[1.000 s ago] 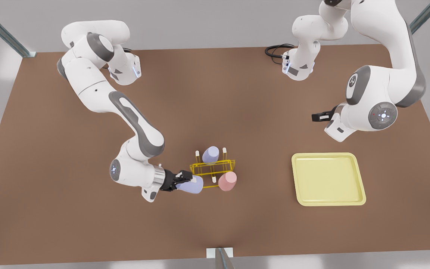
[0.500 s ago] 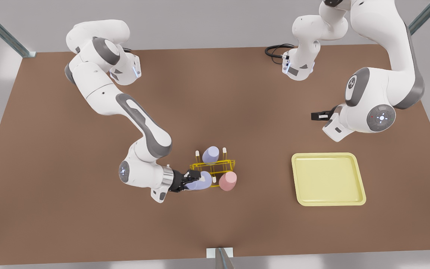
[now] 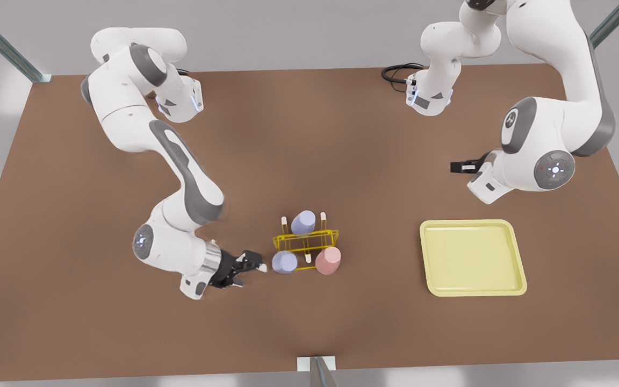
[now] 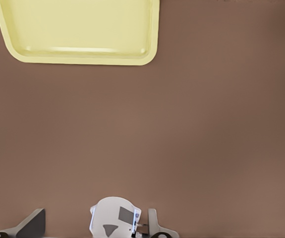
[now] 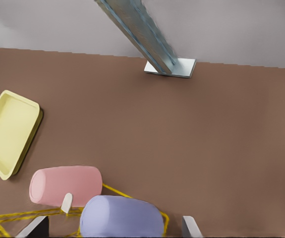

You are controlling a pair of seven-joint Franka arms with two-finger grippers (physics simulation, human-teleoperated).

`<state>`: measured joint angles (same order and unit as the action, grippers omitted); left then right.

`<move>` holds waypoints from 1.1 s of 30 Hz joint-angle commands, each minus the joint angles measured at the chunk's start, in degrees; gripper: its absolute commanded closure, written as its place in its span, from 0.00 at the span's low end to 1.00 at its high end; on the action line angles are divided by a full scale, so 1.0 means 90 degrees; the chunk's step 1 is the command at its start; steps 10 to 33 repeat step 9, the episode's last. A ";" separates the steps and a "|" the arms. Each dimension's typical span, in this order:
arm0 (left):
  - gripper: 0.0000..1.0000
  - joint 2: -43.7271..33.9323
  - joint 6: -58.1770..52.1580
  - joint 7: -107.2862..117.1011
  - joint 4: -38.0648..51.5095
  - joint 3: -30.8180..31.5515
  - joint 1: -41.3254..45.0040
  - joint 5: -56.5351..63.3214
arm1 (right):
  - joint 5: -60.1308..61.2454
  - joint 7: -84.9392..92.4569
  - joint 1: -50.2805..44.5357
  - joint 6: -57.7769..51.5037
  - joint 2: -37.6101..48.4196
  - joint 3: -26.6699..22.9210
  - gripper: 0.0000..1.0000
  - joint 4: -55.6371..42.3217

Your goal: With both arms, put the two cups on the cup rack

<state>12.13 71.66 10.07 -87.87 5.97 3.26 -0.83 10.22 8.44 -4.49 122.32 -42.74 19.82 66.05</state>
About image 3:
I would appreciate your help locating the purple cup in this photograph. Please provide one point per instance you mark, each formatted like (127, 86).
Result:
(303, 223)
(284, 262)

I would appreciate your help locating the silver frame post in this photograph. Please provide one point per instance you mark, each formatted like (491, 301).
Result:
(317, 371)
(3, 45)
(613, 21)

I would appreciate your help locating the pink cup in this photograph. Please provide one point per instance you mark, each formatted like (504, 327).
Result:
(328, 260)

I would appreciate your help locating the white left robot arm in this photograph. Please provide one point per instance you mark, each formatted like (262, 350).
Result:
(551, 134)

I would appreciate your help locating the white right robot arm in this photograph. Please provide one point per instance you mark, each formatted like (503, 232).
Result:
(127, 102)

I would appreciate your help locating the yellow square tray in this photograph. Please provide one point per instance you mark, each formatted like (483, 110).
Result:
(472, 258)

